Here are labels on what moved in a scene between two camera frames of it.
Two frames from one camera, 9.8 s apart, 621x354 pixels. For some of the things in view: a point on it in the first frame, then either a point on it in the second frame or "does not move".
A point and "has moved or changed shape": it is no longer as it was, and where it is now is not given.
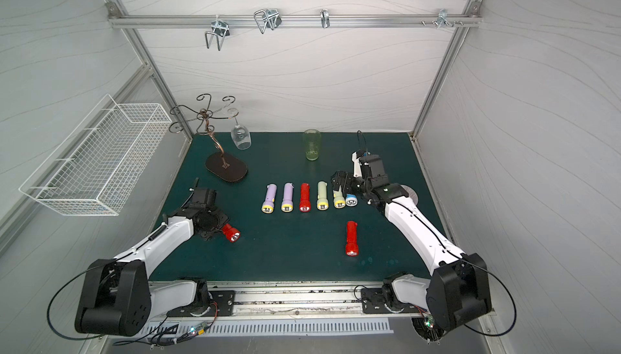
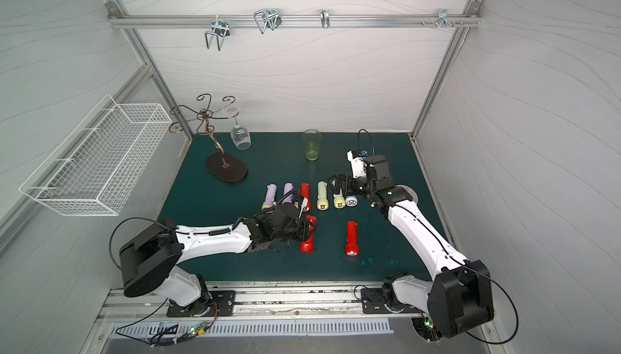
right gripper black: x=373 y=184 does not move
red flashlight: x=305 y=205 does not move
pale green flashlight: x=323 y=203 does not move
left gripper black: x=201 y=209 -> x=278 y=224
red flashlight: x=231 y=233 has moved or changed shape
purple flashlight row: x=268 y=205 does not move
